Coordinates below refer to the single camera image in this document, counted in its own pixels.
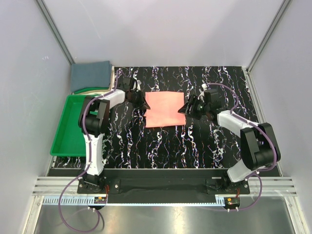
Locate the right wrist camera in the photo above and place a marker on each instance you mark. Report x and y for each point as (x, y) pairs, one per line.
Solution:
(204, 88)

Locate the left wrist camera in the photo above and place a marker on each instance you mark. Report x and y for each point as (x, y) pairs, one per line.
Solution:
(137, 85)

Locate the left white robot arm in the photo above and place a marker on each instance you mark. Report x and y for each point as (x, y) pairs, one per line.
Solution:
(93, 173)

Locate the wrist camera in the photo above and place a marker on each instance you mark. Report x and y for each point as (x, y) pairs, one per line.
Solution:
(137, 85)
(204, 88)

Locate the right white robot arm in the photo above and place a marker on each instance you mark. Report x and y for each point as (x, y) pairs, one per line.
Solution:
(259, 149)

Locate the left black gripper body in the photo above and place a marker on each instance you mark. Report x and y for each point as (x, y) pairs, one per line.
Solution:
(136, 98)

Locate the green plastic tray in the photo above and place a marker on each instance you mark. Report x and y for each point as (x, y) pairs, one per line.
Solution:
(70, 138)

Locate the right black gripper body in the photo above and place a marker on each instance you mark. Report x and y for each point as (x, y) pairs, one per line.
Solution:
(201, 107)

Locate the pink t-shirt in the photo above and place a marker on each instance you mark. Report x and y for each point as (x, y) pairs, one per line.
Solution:
(164, 106)

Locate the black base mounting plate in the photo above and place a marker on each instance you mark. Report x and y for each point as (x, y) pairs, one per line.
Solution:
(164, 186)

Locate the aluminium rail frame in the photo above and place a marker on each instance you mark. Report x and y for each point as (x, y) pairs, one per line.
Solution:
(272, 205)

